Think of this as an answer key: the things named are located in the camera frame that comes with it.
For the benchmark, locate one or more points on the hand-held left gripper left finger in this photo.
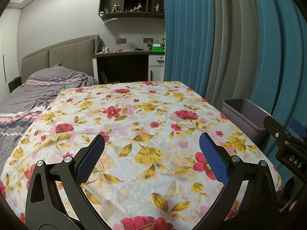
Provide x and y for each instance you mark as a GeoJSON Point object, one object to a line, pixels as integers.
{"type": "Point", "coordinates": [92, 158]}

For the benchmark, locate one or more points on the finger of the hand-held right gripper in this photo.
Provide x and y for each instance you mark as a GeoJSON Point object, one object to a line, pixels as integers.
{"type": "Point", "coordinates": [297, 127]}
{"type": "Point", "coordinates": [275, 128]}

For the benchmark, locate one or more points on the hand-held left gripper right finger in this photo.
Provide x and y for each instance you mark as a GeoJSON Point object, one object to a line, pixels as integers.
{"type": "Point", "coordinates": [213, 158]}

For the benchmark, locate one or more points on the grey plastic bin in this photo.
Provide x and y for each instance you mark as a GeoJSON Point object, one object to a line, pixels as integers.
{"type": "Point", "coordinates": [247, 119]}

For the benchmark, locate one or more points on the person's right hand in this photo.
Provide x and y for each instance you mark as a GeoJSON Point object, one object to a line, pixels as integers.
{"type": "Point", "coordinates": [293, 206]}

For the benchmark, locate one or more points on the blue curtain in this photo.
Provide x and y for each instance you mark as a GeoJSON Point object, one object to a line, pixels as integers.
{"type": "Point", "coordinates": [187, 40]}
{"type": "Point", "coordinates": [287, 64]}

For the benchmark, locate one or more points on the floral tablecloth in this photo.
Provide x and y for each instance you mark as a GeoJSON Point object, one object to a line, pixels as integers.
{"type": "Point", "coordinates": [144, 115]}

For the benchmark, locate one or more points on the grey curtain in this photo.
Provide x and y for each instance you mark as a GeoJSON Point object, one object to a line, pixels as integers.
{"type": "Point", "coordinates": [239, 52]}

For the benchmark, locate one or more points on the grey striped duvet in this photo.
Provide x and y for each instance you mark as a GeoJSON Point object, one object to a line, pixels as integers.
{"type": "Point", "coordinates": [36, 93]}

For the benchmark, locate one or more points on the dark desk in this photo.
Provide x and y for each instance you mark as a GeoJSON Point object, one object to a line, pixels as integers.
{"type": "Point", "coordinates": [120, 67]}

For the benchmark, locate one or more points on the grey padded headboard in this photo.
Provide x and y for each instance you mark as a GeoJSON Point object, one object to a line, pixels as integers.
{"type": "Point", "coordinates": [67, 55]}

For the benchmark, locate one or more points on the white drawer cabinet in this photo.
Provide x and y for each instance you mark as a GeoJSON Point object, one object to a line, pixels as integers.
{"type": "Point", "coordinates": [156, 67]}

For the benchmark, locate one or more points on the small white jar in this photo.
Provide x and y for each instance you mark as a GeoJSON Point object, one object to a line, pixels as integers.
{"type": "Point", "coordinates": [105, 49]}

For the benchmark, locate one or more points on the green box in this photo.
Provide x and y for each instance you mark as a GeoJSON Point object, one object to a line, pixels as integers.
{"type": "Point", "coordinates": [158, 49]}

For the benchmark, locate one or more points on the white wardrobe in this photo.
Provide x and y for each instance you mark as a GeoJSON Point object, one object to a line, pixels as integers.
{"type": "Point", "coordinates": [9, 52]}

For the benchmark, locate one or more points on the group of small figurines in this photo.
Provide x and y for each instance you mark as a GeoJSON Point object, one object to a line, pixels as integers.
{"type": "Point", "coordinates": [139, 7]}

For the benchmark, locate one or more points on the black bed frame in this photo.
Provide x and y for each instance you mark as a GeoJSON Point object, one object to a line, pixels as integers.
{"type": "Point", "coordinates": [14, 84]}

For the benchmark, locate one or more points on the grey wall socket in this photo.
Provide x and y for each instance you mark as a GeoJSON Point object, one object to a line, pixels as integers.
{"type": "Point", "coordinates": [121, 40]}
{"type": "Point", "coordinates": [148, 40]}

